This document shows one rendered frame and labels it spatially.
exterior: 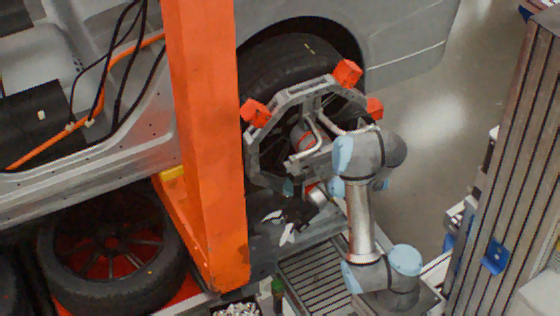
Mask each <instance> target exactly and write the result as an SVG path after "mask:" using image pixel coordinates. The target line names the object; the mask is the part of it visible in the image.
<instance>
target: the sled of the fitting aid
mask: <svg viewBox="0 0 560 316"><path fill-rule="evenodd" d="M330 202H331V203H332V204H333V206H334V207H335V208H336V209H337V218H336V219H335V220H332V221H328V222H325V223H323V224H321V225H319V226H316V227H315V228H313V229H310V230H308V231H306V232H303V233H301V234H299V235H296V236H295V237H294V238H295V240H294V242H290V241H288V240H286V242H285V243H283V244H282V245H281V246H280V245H279V243H277V244H275V245H274V246H275V250H276V256H277V260H279V259H281V258H283V257H286V256H290V255H293V254H295V253H296V252H298V251H301V250H303V249H305V248H307V247H310V246H312V245H314V244H315V243H318V242H320V241H322V240H325V239H327V238H331V237H334V236H335V235H337V234H339V233H342V232H344V231H346V230H348V220H347V216H346V214H345V213H344V212H343V211H342V209H341V208H340V207H339V205H338V204H337V201H335V198H333V199H332V200H330Z"/></svg>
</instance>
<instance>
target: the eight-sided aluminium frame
mask: <svg viewBox="0 0 560 316"><path fill-rule="evenodd" d="M330 92H335V93H336V94H337V95H339V96H341V97H343V98H347V99H349V100H354V101H357V102H358V103H359V104H360V105H361V106H362V107H363V108H364V109H365V110H366V111H367V106H368V100H367V98H366V97H365V96H364V95H363V94H362V93H361V92H360V91H359V90H357V89H355V88H352V89H348V88H345V87H341V84H340V82H339V81H338V80H336V79H335V78H334V76H332V75H330V74H328V75H322V77H319V78H316V79H312V80H309V81H306V82H303V83H301V84H298V85H295V86H293V87H290V88H288V89H283V90H282V91H279V92H278V93H277V94H276V95H275V96H274V98H273V99H272V100H271V101H270V103H269V104H268V105H267V106H266V108H267V109H268V111H269V112H270V113H271V115H273V116H272V117H271V118H270V120H269V121H268V122H267V123H266V124H265V126H264V127H263V128H262V129H259V128H257V127H255V126H252V125H251V126H250V127H249V128H248V129H247V130H246V132H245V133H244V134H243V139H242V140H243V145H244V160H245V168H244V169H245V174H246V175H247V177H248V178H249V180H250V181H251V182H252V183H254V184H255V185H260V186H263V187H266V188H269V189H272V190H274V191H277V192H280V193H281V194H283V188H284V187H283V182H284V181H285V180H286V179H288V177H284V178H281V177H278V176H275V175H273V174H271V173H268V172H265V171H262V170H260V166H259V143H260V141H261V140H262V139H263V138H264V137H265V136H266V135H267V134H268V133H269V132H270V130H271V129H272V128H273V127H274V124H275V123H276V122H277V121H278V120H279V118H280V117H281V116H282V115H284V113H285V112H286V111H287V110H288V109H289V108H290V107H291V106H294V105H296V104H299V103H301V102H302V101H305V100H310V99H312V98H315V97H316V96H322V95H325V94H328V93H330ZM365 123H366V122H365V121H364V119H362V118H361V117H359V118H356V119H354V120H350V129H349V131H348V132H352V131H356V130H358V129H360V128H363V127H365ZM303 170H304V172H305V177H306V178H305V181H304V182H305V186H307V185H309V184H312V183H314V182H317V181H320V180H323V179H325V178H326V177H327V176H328V175H329V174H328V175H326V176H318V175H316V174H315V173H314V171H313V170H312V169H310V168H309V167H308V168H306V169H303Z"/></svg>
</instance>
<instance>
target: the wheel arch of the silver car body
mask: <svg viewBox="0 0 560 316"><path fill-rule="evenodd" d="M291 33H292V34H293V33H304V34H311V35H314V36H319V37H321V38H323V39H325V40H326V41H328V42H329V43H330V45H331V46H332V47H333V48H334V49H335V50H336V51H338V52H339V53H340V54H341V56H342V57H343V58H344V59H346V60H349V61H352V62H354V63H355V65H356V66H357V67H358V68H360V69H361V70H362V71H363V73H362V74H361V76H360V77H361V79H362V81H363V84H364V87H365V84H366V78H367V72H366V64H365V57H364V53H363V50H362V45H361V42H360V41H359V40H358V38H357V37H356V35H355V34H354V33H353V31H352V30H351V29H350V28H349V27H346V26H345V25H344V24H343V23H342V22H340V21H338V20H336V19H334V18H331V17H328V16H325V15H319V14H302V15H295V16H292V17H288V18H284V19H281V20H279V21H277V22H275V23H270V24H268V25H266V26H264V27H263V28H261V29H260V30H259V31H257V32H256V33H254V34H253V35H251V36H250V37H247V38H246V39H245V40H243V41H242V43H243V42H244V43H246V44H248V47H249V49H250V48H253V46H255V45H257V44H259V43H260V42H262V41H265V40H266V39H268V38H269V39H270V38H271V37H274V36H277V35H284V34H291ZM242 43H241V44H242ZM241 44H240V45H239V46H241ZM239 46H238V47H239ZM238 47H236V49H237V48H238Z"/></svg>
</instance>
